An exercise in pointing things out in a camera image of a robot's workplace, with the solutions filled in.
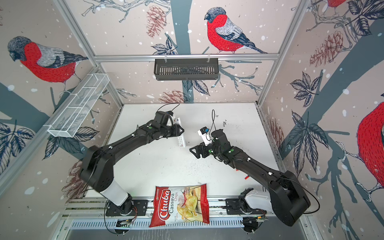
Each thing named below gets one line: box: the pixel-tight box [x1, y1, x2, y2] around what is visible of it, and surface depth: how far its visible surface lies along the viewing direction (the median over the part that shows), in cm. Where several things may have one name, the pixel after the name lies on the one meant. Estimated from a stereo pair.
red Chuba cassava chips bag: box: [149, 183, 210, 228], surface depth 73 cm
